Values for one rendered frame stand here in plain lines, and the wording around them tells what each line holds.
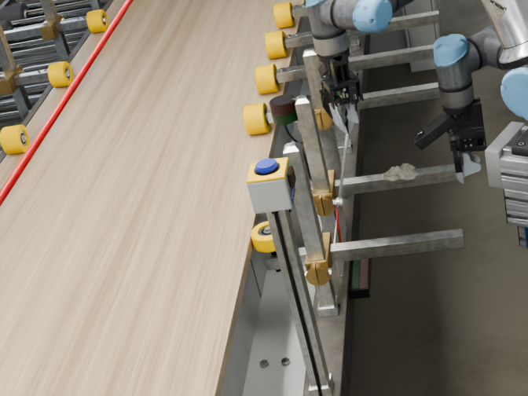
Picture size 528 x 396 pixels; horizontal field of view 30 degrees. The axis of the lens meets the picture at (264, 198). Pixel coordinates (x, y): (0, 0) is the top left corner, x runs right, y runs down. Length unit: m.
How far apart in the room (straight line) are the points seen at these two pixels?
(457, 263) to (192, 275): 1.59
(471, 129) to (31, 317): 1.06
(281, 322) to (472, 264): 1.28
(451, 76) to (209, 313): 0.74
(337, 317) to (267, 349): 0.20
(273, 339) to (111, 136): 0.84
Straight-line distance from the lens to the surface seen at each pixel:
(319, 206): 2.32
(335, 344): 2.13
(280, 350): 2.28
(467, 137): 2.28
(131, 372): 1.89
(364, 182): 2.36
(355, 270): 2.34
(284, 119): 2.23
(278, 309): 2.41
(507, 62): 1.86
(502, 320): 3.25
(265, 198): 1.73
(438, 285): 3.43
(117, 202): 2.47
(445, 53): 2.19
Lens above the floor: 2.03
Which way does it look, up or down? 29 degrees down
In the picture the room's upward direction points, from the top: 14 degrees counter-clockwise
